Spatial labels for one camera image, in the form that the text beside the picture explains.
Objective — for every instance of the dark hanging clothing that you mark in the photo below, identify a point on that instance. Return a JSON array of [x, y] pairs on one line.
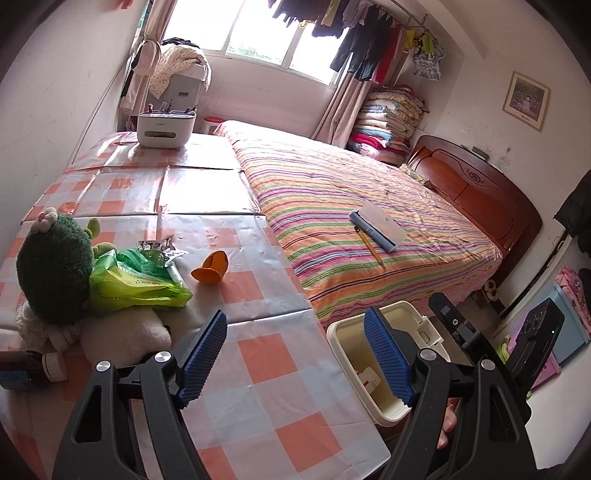
[[577, 207]]

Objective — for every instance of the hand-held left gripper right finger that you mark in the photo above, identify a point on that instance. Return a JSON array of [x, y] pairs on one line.
[[388, 360]]

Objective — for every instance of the window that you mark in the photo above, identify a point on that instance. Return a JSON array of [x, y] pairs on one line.
[[258, 32]]

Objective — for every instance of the blue box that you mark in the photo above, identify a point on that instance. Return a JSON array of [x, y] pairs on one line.
[[575, 332]]

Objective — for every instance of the small grey box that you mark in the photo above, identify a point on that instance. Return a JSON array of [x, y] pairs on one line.
[[478, 152]]

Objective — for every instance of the hanging coats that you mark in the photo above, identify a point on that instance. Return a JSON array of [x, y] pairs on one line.
[[143, 64]]

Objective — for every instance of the white plush toy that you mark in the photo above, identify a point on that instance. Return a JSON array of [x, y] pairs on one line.
[[120, 337]]

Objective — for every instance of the grey cabinet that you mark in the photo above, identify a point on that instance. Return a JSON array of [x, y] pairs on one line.
[[184, 94]]

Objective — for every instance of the orange checked tablecloth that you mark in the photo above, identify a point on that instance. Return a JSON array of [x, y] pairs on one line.
[[258, 360]]

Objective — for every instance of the beige curtain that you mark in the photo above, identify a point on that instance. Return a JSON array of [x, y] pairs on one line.
[[159, 23], [341, 110]]

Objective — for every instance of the beige slipper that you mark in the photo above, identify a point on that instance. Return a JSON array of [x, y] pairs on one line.
[[485, 291], [494, 288]]

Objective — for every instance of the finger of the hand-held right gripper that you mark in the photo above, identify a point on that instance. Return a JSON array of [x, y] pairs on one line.
[[455, 323]]

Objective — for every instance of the framed picture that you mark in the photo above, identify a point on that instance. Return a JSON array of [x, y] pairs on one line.
[[526, 99]]

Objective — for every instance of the pink box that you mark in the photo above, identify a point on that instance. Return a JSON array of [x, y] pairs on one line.
[[549, 369]]

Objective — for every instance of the red stool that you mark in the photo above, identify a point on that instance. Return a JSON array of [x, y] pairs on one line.
[[213, 123]]

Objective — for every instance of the floral pillow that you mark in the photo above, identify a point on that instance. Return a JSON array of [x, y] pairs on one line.
[[411, 171]]

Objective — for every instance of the silver foil wrapper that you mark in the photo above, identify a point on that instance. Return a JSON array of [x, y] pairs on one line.
[[161, 247]]

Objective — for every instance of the person's right hand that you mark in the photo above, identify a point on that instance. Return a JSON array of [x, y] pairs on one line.
[[448, 424]]

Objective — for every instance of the pink bag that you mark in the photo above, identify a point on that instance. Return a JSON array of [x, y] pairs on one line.
[[575, 286]]

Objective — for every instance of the bunch of pens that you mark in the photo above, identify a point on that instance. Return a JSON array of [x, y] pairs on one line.
[[168, 107]]

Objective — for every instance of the green plastic bag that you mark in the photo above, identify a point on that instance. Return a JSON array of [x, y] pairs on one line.
[[134, 286]]

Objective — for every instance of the cream plastic trash bin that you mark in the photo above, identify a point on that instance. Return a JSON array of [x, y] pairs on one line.
[[351, 350]]

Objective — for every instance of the wooden headboard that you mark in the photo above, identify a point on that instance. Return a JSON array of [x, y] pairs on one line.
[[480, 189]]

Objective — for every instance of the yellow pencil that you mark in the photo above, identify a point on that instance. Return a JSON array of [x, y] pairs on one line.
[[369, 247]]

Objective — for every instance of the grey notebook on bed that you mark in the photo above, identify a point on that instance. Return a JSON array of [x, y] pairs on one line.
[[378, 221]]

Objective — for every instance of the dark green plush toy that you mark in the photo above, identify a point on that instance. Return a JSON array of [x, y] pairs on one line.
[[53, 267]]

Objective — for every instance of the stack of folded quilts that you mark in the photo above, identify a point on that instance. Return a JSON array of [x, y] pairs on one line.
[[388, 124]]

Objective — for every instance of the small white red box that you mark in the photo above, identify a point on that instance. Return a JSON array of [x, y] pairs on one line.
[[369, 379]]

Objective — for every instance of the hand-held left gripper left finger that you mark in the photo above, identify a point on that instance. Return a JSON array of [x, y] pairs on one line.
[[203, 360]]

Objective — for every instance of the striped bed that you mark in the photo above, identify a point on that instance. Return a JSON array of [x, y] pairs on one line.
[[332, 198]]

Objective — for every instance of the white capped labelled bottle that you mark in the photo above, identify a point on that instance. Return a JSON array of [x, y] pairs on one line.
[[53, 367]]

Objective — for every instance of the white organiser box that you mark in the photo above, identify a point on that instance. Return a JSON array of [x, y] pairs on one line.
[[161, 131]]

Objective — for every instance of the row of hanging clothes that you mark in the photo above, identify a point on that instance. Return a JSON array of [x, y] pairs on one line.
[[360, 50]]

